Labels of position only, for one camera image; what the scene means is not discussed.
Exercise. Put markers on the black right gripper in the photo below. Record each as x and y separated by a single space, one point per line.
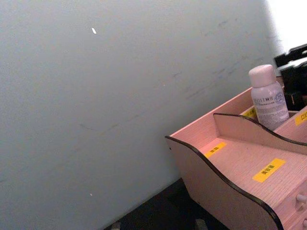
296 81

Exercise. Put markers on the small white-capped clear bottle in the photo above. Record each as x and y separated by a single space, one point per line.
269 100

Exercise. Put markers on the yellow paper label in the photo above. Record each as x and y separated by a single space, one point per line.
268 170
302 118
215 149
250 113

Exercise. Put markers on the pink wooden desk organizer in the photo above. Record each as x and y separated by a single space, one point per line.
239 196

